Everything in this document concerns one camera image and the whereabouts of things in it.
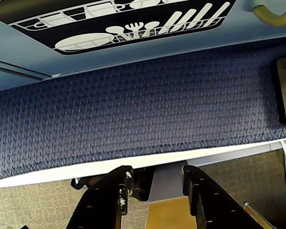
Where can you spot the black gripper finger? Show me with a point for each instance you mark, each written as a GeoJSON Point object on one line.
{"type": "Point", "coordinates": [102, 200]}
{"type": "Point", "coordinates": [217, 205]}

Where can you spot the gray table leg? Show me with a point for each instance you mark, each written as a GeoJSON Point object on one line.
{"type": "Point", "coordinates": [168, 183]}

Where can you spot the black table clamp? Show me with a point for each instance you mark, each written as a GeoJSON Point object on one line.
{"type": "Point", "coordinates": [79, 184]}

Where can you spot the black dish rack sticker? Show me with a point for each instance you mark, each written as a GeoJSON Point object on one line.
{"type": "Point", "coordinates": [45, 38]}

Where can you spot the blue wooden toy kitchen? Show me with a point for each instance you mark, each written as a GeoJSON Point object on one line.
{"type": "Point", "coordinates": [4, 78]}

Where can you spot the blue dishwasher door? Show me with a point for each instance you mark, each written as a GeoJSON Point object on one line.
{"type": "Point", "coordinates": [157, 41]}

